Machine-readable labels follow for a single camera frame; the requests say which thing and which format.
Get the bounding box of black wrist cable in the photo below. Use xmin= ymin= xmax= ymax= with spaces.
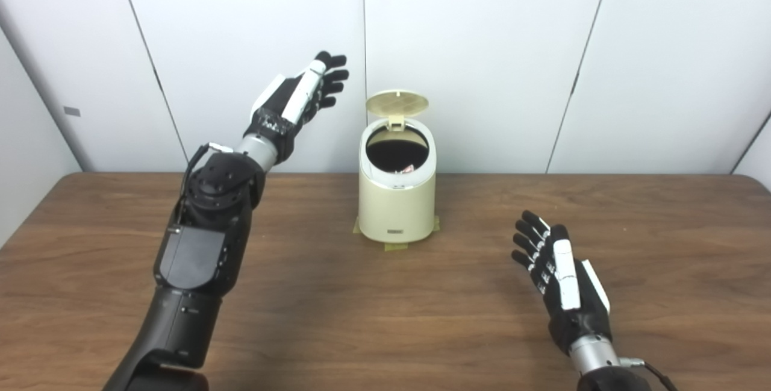
xmin=620 ymin=357 xmax=680 ymax=391
xmin=175 ymin=142 xmax=234 ymax=226

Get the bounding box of cream-colored bin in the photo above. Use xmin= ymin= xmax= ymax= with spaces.
xmin=358 ymin=90 xmax=437 ymax=244

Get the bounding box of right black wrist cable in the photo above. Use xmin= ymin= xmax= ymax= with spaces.
xmin=620 ymin=357 xmax=680 ymax=391

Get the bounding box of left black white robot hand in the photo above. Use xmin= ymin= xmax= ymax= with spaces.
xmin=243 ymin=51 xmax=350 ymax=164

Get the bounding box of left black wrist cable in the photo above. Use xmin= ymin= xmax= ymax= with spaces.
xmin=175 ymin=142 xmax=234 ymax=226

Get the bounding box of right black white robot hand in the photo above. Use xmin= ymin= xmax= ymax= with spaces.
xmin=511 ymin=210 xmax=612 ymax=355

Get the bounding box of round cream bin lid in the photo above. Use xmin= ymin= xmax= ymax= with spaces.
xmin=366 ymin=90 xmax=429 ymax=133

